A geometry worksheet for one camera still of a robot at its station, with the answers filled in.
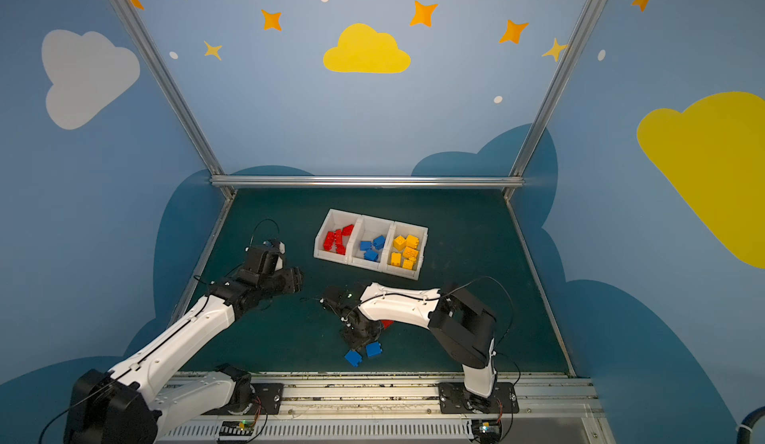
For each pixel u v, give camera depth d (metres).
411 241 1.04
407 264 0.96
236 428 0.73
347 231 1.07
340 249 1.03
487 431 0.73
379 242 1.03
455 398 0.75
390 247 0.98
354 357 0.80
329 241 1.04
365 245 1.05
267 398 0.75
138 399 0.40
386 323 0.55
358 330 0.70
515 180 1.17
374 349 0.82
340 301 0.66
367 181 1.25
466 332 0.46
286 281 0.75
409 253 1.02
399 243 1.02
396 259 0.99
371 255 1.02
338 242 1.04
